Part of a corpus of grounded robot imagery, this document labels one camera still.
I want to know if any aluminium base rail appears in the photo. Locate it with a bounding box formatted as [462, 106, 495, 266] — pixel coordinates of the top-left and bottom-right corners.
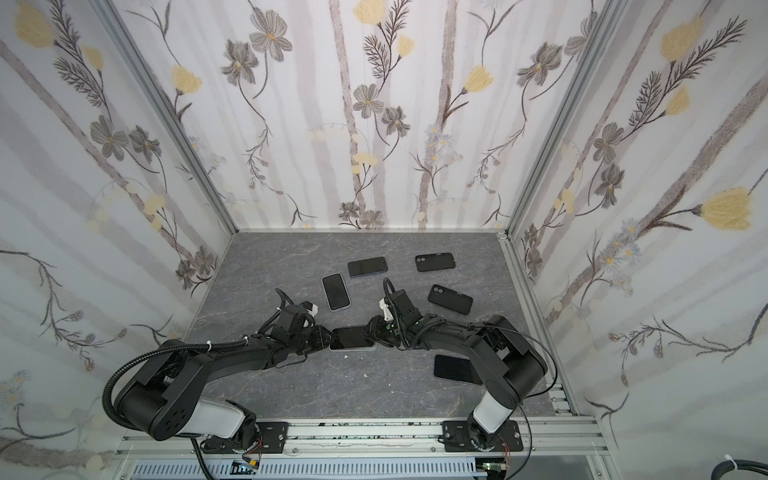
[119, 232, 618, 479]

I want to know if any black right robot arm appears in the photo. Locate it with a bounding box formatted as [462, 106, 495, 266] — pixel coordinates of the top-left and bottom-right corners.
[368, 279, 548, 451]

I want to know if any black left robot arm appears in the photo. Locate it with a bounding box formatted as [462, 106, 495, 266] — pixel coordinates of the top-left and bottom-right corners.
[101, 289, 333, 441]

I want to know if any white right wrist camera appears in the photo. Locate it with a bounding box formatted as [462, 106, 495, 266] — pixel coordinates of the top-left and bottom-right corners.
[379, 298, 394, 324]

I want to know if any blue phone black screen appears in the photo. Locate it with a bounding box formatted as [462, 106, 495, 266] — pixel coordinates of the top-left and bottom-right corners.
[323, 274, 350, 310]

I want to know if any purple cased phone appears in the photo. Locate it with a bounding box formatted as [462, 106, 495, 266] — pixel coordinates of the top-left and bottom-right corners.
[328, 325, 378, 352]
[433, 354, 483, 385]

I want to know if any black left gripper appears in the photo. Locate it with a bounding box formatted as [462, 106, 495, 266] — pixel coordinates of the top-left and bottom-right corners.
[287, 327, 338, 356]

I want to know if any black phone case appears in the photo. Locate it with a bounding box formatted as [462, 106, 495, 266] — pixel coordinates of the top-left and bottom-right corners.
[427, 284, 473, 315]
[415, 252, 456, 272]

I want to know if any light blue phone case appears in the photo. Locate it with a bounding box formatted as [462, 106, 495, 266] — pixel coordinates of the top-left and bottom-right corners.
[321, 272, 352, 312]

